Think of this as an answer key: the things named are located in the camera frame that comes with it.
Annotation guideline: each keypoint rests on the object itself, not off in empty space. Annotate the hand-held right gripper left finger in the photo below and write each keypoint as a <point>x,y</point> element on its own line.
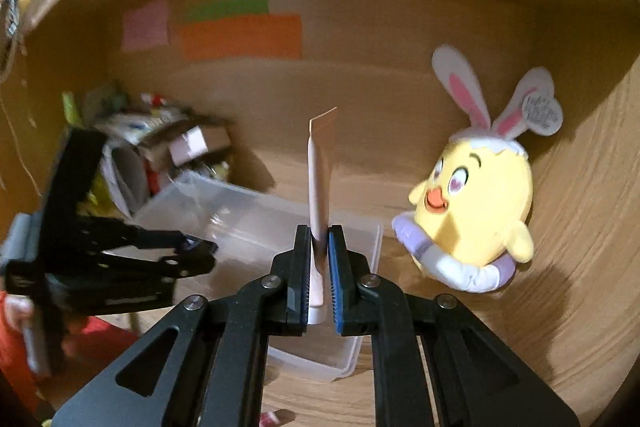
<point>300,287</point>

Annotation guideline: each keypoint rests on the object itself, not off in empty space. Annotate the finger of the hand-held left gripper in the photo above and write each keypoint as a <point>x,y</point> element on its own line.
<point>150,266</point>
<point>150,237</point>

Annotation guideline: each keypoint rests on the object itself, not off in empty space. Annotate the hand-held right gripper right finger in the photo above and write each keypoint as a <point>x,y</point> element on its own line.
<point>336,282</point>

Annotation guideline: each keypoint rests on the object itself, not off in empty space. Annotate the clear plastic storage box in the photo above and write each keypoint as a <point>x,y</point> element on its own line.
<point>240,217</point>

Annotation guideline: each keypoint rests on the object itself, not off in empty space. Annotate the pink cream tube white cap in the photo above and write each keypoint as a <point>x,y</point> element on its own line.
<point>318,187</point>

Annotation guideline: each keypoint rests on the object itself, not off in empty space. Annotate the person's left hand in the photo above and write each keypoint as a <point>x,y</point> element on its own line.
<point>15,312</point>

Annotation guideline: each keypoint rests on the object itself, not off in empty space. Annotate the white paper folder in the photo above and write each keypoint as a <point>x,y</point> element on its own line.
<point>125,177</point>

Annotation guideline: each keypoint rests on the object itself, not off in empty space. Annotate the small white cardboard box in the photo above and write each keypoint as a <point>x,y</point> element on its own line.
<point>190,144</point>

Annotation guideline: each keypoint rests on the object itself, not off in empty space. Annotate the pile of boxes and clutter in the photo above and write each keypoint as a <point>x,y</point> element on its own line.
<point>150,119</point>

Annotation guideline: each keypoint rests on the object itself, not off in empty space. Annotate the small pink packet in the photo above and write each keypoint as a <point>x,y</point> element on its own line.
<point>275,418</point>

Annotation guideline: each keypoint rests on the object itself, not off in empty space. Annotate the yellow chick plush toy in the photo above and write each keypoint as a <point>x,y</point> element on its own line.
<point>475,207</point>

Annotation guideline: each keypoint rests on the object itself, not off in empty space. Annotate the pink sticky note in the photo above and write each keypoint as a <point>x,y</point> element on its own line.
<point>146,26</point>

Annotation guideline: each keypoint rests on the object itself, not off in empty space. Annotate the orange sticky note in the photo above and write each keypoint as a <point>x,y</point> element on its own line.
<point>240,38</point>

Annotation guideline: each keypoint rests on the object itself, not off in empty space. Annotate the green sticky note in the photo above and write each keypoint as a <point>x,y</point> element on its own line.
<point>227,9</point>

